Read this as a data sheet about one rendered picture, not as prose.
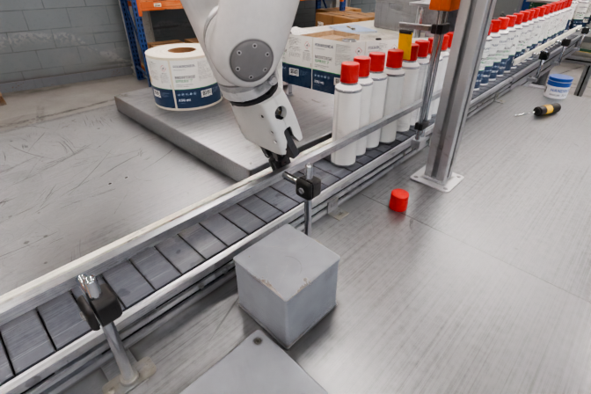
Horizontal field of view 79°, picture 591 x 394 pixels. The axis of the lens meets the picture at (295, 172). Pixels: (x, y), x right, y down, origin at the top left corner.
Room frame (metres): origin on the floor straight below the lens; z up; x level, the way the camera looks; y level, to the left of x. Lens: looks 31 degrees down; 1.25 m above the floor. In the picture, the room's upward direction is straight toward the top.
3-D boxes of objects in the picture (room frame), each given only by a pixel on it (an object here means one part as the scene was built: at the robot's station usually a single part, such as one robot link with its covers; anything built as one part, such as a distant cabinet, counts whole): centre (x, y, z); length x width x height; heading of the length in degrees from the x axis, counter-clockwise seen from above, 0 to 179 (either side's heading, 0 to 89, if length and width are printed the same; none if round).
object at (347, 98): (0.66, -0.10, 0.98); 0.05 x 0.05 x 0.20
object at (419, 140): (0.76, -0.26, 1.05); 0.10 x 0.04 x 0.33; 46
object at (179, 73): (1.06, 0.32, 0.95); 0.20 x 0.20 x 0.14
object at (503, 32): (1.26, -0.68, 0.98); 0.05 x 0.05 x 0.20
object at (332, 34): (2.43, -0.21, 0.82); 0.34 x 0.24 x 0.03; 130
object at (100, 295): (0.25, 0.21, 0.91); 0.07 x 0.03 x 0.16; 46
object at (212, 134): (1.15, 0.05, 0.86); 0.80 x 0.67 x 0.05; 136
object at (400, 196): (0.57, -0.20, 0.85); 0.03 x 0.03 x 0.03
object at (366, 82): (0.71, -0.13, 0.98); 0.05 x 0.05 x 0.20
